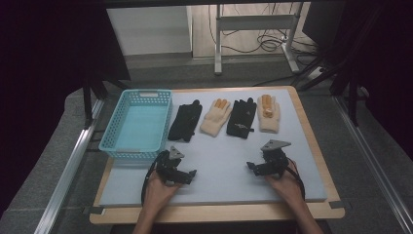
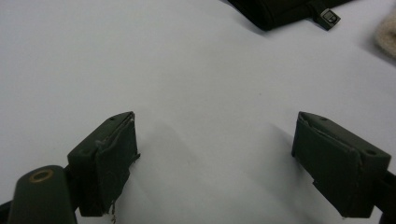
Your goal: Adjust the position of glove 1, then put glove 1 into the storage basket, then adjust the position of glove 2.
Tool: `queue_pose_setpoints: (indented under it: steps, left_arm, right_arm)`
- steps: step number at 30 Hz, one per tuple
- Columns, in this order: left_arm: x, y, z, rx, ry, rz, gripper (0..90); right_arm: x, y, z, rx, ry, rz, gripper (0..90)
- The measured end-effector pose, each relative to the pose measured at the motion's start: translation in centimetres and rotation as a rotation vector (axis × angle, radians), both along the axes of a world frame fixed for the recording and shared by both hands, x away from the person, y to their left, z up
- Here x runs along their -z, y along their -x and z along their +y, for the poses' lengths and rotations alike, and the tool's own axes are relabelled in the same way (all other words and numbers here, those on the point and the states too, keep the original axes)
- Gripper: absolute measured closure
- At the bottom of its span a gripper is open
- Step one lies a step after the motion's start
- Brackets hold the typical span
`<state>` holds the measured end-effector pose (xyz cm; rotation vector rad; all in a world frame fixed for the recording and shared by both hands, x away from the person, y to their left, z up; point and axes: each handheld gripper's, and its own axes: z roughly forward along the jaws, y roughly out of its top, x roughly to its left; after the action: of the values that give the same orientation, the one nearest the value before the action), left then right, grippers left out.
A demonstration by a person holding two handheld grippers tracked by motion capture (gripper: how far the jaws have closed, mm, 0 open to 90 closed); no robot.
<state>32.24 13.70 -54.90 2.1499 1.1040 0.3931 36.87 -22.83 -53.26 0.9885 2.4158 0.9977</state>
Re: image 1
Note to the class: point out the dark curtain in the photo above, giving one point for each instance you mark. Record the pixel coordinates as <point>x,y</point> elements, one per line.
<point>389,65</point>
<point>42,81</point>

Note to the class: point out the light wooden table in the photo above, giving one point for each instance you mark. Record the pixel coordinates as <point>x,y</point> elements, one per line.
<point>227,213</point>

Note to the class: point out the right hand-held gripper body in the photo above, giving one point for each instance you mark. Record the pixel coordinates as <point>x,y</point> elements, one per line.
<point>274,162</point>

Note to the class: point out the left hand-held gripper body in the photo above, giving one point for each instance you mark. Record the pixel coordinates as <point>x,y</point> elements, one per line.
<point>167,167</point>

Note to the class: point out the black tape piece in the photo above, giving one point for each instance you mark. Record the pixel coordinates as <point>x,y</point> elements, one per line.
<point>339,204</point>
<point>94,210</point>

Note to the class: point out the black stand legs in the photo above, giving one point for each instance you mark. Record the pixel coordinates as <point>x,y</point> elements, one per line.
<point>353,97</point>
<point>87,104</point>

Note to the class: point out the white metal desk frame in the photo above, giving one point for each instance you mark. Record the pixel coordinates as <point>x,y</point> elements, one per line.
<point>253,22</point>

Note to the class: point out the black glove white print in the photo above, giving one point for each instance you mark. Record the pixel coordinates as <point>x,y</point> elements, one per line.
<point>240,118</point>

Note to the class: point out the white cabinet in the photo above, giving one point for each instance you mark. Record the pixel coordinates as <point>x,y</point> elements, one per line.
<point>149,29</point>

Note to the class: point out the person's right hand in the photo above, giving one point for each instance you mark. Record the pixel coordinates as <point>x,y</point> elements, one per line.
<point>289,188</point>

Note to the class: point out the cream knit glove orange fingers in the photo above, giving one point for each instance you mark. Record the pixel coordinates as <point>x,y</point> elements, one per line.
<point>269,123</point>
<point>214,123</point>

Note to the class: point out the plain black glove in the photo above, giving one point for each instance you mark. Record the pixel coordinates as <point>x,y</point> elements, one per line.
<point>185,122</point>

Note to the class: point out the person's left hand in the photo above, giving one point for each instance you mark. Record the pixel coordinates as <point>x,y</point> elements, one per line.
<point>157,195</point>

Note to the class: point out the pale grey foam mat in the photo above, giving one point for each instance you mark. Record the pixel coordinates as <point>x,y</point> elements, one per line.
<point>220,162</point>

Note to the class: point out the aluminium rail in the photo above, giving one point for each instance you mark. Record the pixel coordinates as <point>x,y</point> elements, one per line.
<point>68,172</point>
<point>373,162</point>

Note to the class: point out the teal plastic basket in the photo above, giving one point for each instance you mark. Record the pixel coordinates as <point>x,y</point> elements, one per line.
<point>139,130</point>

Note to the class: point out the white power strip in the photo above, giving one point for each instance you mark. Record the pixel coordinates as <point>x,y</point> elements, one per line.
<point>315,73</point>

